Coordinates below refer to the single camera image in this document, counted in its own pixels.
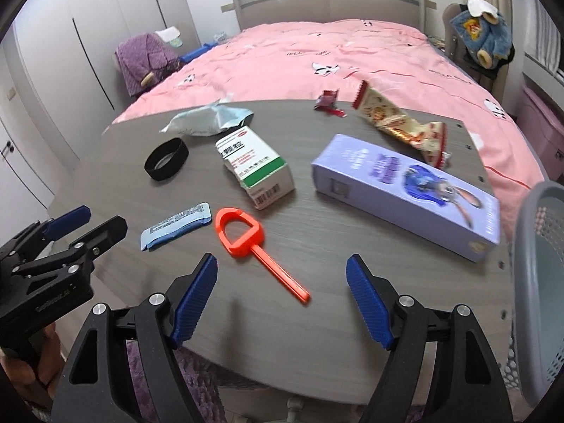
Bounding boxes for white wardrobe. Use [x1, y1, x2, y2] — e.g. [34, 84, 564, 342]
[0, 0, 199, 212]

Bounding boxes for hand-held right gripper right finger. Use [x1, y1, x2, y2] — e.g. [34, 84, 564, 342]
[346, 254, 514, 423]

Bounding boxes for purple fuzzy robe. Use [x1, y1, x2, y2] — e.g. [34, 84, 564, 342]
[115, 33, 185, 97]

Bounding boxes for beige red snack wrapper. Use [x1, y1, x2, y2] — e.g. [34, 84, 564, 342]
[352, 80, 452, 169]

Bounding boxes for purple cartoon carton box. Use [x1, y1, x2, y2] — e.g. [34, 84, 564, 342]
[311, 134, 501, 263]

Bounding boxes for grey perforated basket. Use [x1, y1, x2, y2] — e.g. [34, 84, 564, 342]
[502, 180, 564, 410]

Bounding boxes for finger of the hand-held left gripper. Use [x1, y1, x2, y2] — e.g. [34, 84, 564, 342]
[12, 215, 128, 279]
[0, 206, 92, 269]

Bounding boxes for white green medicine box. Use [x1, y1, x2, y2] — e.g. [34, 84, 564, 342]
[215, 126, 295, 210]

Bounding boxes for grey bed headboard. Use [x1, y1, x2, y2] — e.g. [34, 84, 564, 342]
[220, 0, 437, 31]

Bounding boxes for blue foil sachet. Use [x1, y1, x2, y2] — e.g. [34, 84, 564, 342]
[141, 202, 211, 251]

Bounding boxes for purple fuzzy cloth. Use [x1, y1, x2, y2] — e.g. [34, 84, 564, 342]
[125, 339, 225, 423]

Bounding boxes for red candy wrapper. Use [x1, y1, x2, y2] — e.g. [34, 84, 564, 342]
[314, 90, 347, 118]

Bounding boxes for orange plastic tool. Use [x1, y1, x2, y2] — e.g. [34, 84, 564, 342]
[215, 207, 311, 304]

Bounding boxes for light blue plastic wrapper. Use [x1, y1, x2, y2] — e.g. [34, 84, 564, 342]
[159, 99, 254, 138]

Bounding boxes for person's left hand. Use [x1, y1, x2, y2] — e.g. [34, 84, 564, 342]
[0, 321, 62, 406]

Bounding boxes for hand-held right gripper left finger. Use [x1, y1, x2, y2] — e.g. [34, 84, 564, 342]
[52, 253, 219, 423]

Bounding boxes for blue fleece jacket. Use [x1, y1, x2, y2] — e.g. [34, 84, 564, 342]
[449, 0, 514, 69]

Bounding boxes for pink storage box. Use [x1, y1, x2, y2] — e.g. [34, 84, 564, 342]
[515, 84, 564, 181]

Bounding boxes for black elastic band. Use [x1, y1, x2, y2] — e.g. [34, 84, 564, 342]
[145, 137, 190, 181]

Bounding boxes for bed with pink duvet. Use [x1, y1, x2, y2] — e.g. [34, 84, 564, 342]
[112, 18, 547, 239]

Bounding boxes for grey chair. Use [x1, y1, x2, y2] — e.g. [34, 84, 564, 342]
[443, 4, 516, 93]

